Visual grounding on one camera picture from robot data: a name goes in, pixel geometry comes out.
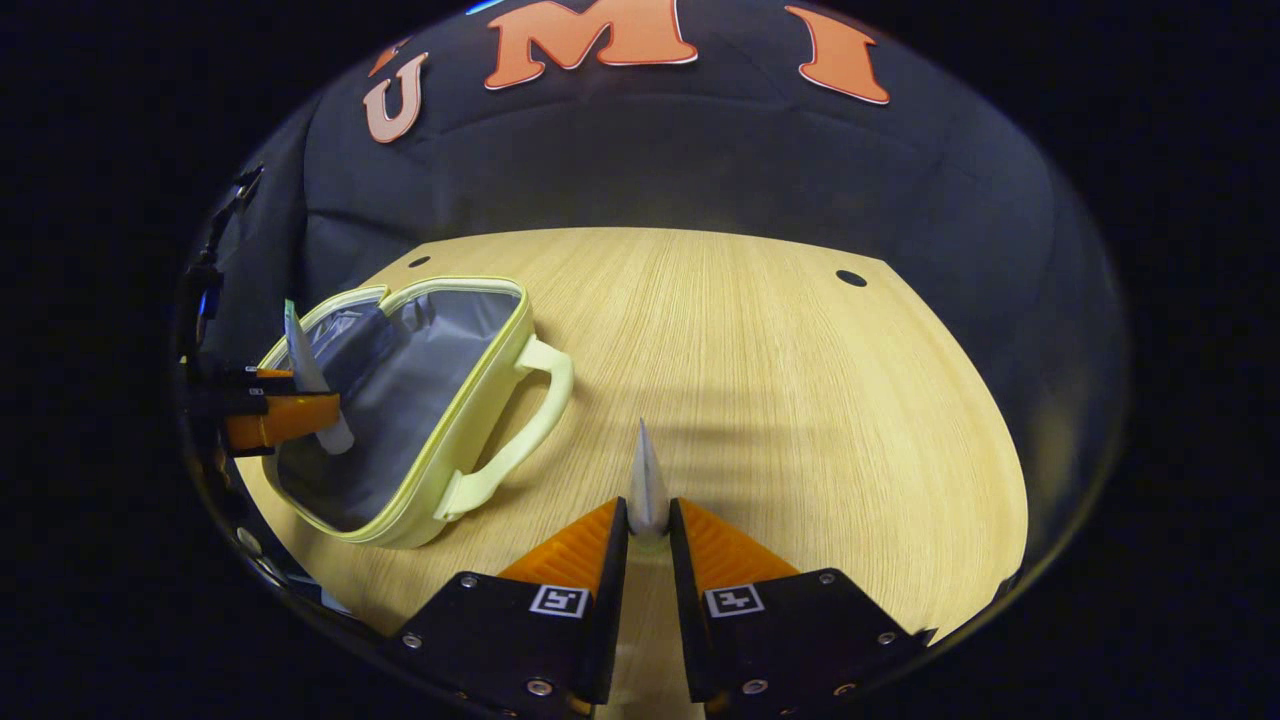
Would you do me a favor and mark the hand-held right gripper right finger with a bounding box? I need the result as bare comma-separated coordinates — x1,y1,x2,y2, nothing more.
667,497,937,705

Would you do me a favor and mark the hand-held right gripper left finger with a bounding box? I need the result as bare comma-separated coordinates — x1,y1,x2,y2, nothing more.
378,497,631,711

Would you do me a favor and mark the pale yellow suitcase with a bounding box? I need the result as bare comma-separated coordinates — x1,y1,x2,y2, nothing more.
258,276,576,550

